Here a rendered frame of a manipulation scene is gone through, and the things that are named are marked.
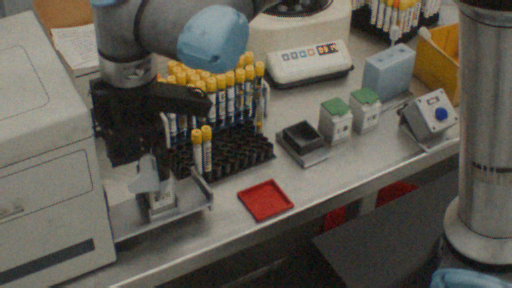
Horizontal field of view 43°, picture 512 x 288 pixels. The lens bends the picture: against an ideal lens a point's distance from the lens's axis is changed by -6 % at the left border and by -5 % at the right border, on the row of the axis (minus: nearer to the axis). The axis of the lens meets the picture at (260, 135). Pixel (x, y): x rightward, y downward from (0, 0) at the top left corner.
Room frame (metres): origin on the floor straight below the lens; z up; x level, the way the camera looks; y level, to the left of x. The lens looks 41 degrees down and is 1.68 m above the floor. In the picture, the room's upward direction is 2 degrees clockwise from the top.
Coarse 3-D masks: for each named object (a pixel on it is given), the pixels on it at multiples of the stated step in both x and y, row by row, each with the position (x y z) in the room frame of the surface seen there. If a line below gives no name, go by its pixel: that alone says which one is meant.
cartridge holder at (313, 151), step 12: (276, 132) 0.91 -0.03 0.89; (288, 132) 0.88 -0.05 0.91; (300, 132) 0.91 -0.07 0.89; (312, 132) 0.90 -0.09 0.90; (288, 144) 0.88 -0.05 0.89; (300, 144) 0.85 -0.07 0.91; (312, 144) 0.86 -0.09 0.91; (300, 156) 0.85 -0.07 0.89; (312, 156) 0.85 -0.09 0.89; (324, 156) 0.86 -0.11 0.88
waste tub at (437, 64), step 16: (432, 32) 1.15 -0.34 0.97; (448, 32) 1.17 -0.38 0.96; (416, 48) 1.13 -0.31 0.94; (432, 48) 1.09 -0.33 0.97; (448, 48) 1.17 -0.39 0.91; (416, 64) 1.12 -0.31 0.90; (432, 64) 1.08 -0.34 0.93; (448, 64) 1.05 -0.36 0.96; (432, 80) 1.07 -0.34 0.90; (448, 80) 1.04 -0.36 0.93; (448, 96) 1.03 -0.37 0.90
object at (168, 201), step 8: (136, 168) 0.70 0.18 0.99; (168, 184) 0.68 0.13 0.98; (144, 192) 0.68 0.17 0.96; (152, 192) 0.67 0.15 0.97; (168, 192) 0.68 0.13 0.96; (152, 200) 0.67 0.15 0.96; (160, 200) 0.67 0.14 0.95; (168, 200) 0.68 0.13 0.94; (152, 208) 0.67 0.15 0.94; (160, 208) 0.67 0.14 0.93; (168, 208) 0.68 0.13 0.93
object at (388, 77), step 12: (396, 48) 1.07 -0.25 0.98; (408, 48) 1.07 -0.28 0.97; (372, 60) 1.02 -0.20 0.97; (384, 60) 1.03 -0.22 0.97; (396, 60) 1.03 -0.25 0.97; (408, 60) 1.05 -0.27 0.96; (372, 72) 1.01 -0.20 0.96; (384, 72) 1.00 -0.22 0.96; (396, 72) 1.03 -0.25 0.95; (408, 72) 1.05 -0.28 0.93; (372, 84) 1.01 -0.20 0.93; (384, 84) 1.01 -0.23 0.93; (396, 84) 1.03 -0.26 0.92; (408, 84) 1.05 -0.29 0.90; (384, 96) 1.01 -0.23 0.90; (396, 96) 1.03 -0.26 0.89; (408, 96) 1.04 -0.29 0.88; (384, 108) 1.00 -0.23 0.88
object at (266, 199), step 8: (256, 184) 0.78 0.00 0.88; (264, 184) 0.79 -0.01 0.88; (272, 184) 0.79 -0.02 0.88; (240, 192) 0.76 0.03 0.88; (248, 192) 0.77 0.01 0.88; (256, 192) 0.77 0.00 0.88; (264, 192) 0.77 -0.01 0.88; (272, 192) 0.77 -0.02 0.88; (280, 192) 0.77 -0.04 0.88; (248, 200) 0.75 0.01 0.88; (256, 200) 0.75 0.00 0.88; (264, 200) 0.75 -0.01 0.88; (272, 200) 0.75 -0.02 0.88; (280, 200) 0.76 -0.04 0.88; (288, 200) 0.75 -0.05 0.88; (248, 208) 0.73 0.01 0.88; (256, 208) 0.74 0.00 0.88; (264, 208) 0.74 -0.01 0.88; (272, 208) 0.74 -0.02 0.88; (280, 208) 0.73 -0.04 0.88; (288, 208) 0.74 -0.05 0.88; (256, 216) 0.71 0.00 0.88; (264, 216) 0.71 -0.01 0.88; (272, 216) 0.72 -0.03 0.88
